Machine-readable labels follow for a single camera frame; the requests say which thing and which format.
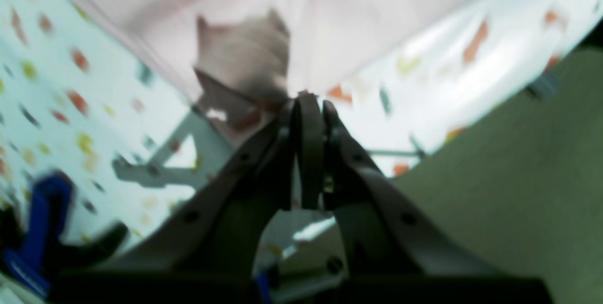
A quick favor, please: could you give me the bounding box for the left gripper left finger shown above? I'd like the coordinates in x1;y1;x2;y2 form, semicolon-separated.
94;101;295;276

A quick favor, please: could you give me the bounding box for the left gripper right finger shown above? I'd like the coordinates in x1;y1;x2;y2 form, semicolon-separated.
322;101;500;276

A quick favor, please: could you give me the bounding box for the pink T-shirt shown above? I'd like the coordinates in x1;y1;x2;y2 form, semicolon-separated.
38;0;533;121

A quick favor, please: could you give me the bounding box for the blue object at table edge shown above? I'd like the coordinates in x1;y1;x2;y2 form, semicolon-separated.
1;172;74;298

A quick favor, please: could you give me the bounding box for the terrazzo patterned table cloth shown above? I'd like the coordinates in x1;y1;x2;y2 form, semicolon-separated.
1;0;602;254

